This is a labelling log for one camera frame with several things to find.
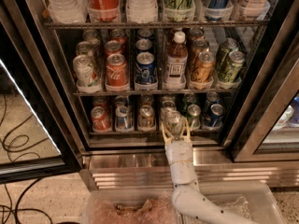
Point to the red coca-cola can middle rear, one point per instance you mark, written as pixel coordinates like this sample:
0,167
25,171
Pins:
119,35

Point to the clear water bottle top centre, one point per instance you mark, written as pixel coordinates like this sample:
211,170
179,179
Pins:
142,11

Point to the green can middle front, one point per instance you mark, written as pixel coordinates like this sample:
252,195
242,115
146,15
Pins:
231,66

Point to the blue white can bottom rear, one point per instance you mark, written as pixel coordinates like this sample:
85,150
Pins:
121,100

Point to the orange gold can middle rear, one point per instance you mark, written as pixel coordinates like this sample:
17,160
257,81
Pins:
195,33

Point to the red coca-cola can shelf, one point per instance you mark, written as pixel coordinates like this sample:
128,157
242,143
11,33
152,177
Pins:
104,10
100,119

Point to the blue white can bottom shelf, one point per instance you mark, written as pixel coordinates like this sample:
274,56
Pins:
123,118

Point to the right clear plastic bin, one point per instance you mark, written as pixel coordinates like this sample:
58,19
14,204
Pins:
252,200

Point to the blue pepsi can middle rear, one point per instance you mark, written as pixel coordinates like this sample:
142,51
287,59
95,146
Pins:
145,34

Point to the blue pepsi can middle front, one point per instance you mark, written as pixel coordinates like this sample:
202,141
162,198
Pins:
145,68

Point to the blue pepsi can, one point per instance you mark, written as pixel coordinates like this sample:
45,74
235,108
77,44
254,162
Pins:
145,68
143,45
145,34

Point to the silver green 7up can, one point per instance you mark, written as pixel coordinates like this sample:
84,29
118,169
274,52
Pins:
173,122

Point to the white can middle shelf rear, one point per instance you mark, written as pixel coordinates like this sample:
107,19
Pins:
93,37

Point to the green can middle rear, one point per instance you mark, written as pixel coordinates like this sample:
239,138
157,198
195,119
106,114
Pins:
224,49

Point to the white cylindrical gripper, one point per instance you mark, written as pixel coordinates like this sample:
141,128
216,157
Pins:
178,152

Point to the orange gold can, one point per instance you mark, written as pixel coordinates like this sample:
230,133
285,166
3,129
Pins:
197,46
203,66
195,33

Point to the left clear plastic bin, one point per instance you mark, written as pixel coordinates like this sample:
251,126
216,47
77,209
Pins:
130,206

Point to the open glass fridge door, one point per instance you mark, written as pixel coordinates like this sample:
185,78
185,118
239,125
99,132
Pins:
38,134

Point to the red coca-cola can bottom shelf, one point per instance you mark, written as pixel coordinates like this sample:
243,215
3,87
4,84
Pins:
100,119

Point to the gold can bottom rear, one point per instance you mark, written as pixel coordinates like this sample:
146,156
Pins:
146,99

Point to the green can bottom shelf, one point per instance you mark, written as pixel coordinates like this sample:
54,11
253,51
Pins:
193,116

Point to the white can middle shelf front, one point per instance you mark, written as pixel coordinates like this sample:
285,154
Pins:
85,70

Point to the gold can bottom shelf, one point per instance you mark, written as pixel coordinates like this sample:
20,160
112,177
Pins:
146,116

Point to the clear plastic bin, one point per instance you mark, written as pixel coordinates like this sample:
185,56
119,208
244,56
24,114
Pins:
130,206
252,200

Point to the stainless steel fridge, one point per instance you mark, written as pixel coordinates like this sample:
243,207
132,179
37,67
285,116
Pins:
136,158

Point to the red can bottom rear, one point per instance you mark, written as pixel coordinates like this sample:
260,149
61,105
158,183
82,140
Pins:
100,101

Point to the green can bottom rear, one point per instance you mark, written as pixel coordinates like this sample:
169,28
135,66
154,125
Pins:
188,99

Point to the orange gold can middle front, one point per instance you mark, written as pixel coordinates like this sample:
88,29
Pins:
203,66

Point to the brown tea bottle white cap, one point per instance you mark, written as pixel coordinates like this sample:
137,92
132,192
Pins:
176,59

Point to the right glass fridge door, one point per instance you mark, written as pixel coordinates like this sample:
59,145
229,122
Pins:
262,131

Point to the red coca-cola can top shelf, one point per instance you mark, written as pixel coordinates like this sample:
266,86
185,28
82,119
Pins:
104,10

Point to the red coca-cola can middle front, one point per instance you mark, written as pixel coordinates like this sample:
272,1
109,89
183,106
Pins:
117,72

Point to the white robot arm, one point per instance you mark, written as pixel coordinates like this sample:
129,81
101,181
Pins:
187,197

